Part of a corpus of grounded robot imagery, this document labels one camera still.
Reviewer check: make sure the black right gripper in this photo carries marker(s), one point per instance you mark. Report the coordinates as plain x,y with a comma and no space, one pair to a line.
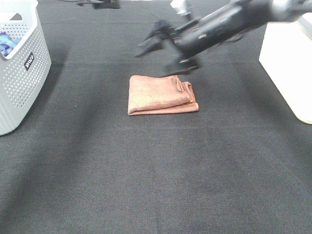
184,64

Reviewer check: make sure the brown microfiber towel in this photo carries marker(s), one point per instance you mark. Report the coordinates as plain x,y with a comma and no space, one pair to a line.
168,95

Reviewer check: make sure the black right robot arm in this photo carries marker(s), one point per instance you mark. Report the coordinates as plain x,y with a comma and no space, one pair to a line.
230,20

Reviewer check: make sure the white plastic basket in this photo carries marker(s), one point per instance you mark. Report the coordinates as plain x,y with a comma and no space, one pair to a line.
286,56

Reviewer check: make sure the black table cover cloth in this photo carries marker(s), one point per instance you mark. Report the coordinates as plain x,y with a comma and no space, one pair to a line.
79,164

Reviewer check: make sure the grey perforated laundry basket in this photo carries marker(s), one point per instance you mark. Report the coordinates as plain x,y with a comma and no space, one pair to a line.
24,70

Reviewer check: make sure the blue towel in basket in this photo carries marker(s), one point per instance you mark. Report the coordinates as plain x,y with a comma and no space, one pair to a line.
7,44

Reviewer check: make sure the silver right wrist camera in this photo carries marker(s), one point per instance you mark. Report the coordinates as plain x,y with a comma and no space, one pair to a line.
182,7

